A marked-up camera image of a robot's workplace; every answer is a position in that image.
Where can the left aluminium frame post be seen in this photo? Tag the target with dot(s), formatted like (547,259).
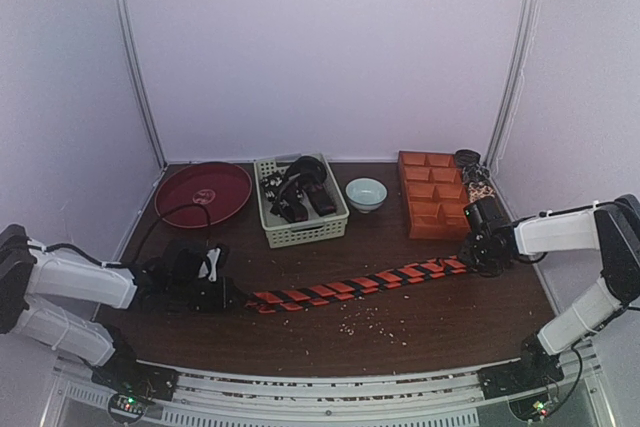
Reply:
(137,81)

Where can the rolled dark tie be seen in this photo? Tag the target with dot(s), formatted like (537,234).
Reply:
(466,157)

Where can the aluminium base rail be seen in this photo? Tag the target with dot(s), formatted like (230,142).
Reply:
(452,397)

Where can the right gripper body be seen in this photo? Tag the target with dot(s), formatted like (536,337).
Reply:
(473,254)

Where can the dark ties in basket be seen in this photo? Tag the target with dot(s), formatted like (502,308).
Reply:
(302,180)

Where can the right aluminium frame post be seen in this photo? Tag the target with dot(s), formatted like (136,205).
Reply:
(525,33)

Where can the beige plastic basket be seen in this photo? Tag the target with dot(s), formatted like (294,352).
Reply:
(280,233)

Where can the rolled patterned tie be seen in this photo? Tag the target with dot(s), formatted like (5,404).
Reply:
(477,191)
(475,174)

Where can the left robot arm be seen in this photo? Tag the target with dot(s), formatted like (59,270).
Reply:
(39,282)

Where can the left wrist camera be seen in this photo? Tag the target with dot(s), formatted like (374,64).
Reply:
(208,269)

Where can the aluminium frame post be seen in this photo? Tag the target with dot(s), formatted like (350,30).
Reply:
(137,81)
(525,33)

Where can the orange compartment organizer box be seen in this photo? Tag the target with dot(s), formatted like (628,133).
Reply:
(434,196)

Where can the red round tray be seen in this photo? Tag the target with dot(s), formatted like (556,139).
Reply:
(203,195)

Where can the pale blue ceramic bowl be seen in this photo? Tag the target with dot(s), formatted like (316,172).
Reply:
(366,194)

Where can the red navy striped tie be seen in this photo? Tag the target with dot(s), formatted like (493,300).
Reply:
(302,299)

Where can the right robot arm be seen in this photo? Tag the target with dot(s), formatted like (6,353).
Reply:
(606,233)

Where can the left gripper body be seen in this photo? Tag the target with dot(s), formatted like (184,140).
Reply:
(185,294)

